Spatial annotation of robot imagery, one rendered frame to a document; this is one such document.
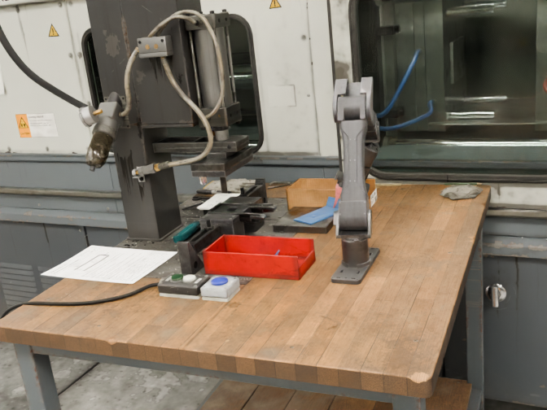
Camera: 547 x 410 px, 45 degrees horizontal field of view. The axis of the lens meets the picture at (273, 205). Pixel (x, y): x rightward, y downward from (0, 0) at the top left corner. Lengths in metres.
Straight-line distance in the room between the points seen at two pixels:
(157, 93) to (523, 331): 1.44
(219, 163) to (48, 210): 1.60
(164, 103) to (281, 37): 0.70
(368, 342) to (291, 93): 1.29
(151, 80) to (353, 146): 0.58
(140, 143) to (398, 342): 0.95
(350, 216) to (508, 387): 1.18
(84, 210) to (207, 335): 1.76
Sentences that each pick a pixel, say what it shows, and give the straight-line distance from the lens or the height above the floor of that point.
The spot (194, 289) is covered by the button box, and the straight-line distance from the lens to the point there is 1.53.
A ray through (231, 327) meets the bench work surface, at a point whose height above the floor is 0.90.
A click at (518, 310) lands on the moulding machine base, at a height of 0.45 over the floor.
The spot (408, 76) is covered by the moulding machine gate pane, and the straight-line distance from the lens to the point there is 2.21.
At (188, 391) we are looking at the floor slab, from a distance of 2.91.
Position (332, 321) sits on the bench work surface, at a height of 0.90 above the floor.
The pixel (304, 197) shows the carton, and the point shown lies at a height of 0.95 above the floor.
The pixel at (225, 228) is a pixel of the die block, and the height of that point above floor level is 0.96.
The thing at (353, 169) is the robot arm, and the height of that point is 1.13.
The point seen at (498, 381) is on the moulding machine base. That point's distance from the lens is 2.54.
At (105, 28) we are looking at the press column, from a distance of 1.88.
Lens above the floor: 1.54
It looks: 18 degrees down
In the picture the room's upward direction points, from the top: 6 degrees counter-clockwise
